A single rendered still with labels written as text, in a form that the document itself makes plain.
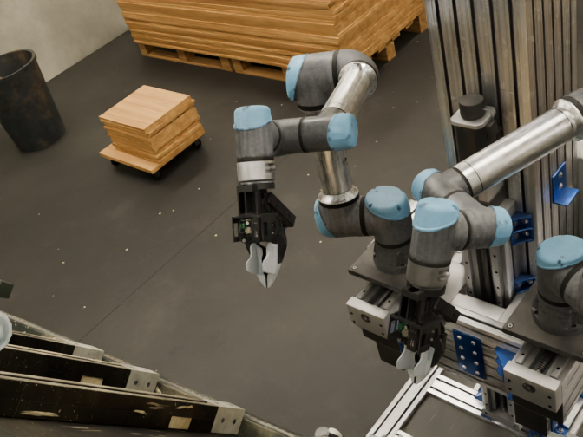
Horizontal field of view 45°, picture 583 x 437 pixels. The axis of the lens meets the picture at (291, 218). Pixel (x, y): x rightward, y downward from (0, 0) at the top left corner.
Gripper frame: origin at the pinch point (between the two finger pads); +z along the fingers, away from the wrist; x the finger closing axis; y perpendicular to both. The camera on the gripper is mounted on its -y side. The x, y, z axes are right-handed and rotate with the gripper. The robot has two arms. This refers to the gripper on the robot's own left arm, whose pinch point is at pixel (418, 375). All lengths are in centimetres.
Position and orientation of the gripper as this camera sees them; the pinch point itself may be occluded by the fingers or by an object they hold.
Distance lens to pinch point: 141.9
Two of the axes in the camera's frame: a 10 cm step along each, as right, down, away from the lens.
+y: -6.9, 1.7, -7.1
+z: -0.8, 9.5, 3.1
